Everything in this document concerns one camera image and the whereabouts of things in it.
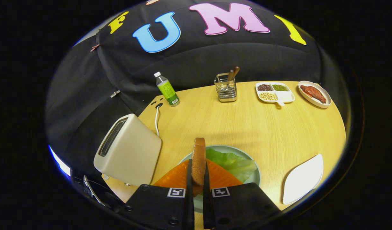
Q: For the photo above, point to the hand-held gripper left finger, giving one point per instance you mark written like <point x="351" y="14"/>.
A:
<point x="189" y="179"/>

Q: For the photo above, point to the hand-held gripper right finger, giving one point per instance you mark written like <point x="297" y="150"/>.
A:
<point x="206" y="182"/>

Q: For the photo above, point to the toasted bread slice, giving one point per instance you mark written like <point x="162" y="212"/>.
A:
<point x="198" y="159"/>

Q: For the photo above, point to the green lettuce leaf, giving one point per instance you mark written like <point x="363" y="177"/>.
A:
<point x="234" y="164"/>

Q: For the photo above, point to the pale green round plate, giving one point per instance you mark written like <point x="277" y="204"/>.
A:
<point x="198" y="204"/>

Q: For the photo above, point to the white toaster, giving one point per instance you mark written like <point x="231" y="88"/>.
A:
<point x="135" y="153"/>

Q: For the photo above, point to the green label drink bottle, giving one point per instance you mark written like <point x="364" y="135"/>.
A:
<point x="168" y="91"/>

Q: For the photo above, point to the metal utensil holder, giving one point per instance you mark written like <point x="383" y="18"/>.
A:
<point x="227" y="92"/>

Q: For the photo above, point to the yellow soybeans pile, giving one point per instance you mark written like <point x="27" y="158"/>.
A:
<point x="268" y="96"/>

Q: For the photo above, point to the dark red beans pile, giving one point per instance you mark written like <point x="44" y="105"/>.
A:
<point x="264" y="87"/>

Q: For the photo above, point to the small white clip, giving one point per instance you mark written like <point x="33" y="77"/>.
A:
<point x="115" y="93"/>

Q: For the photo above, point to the white divided dish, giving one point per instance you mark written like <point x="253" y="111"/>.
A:
<point x="285" y="96"/>

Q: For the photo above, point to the black backdrop cloth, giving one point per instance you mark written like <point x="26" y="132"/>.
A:
<point x="199" y="60"/>

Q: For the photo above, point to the green beans pile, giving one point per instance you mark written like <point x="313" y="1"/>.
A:
<point x="280" y="87"/>

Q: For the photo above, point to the red meat slice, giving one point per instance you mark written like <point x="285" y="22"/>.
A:
<point x="312" y="92"/>

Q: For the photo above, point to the round white meat plate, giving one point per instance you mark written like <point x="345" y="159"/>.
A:
<point x="324" y="92"/>

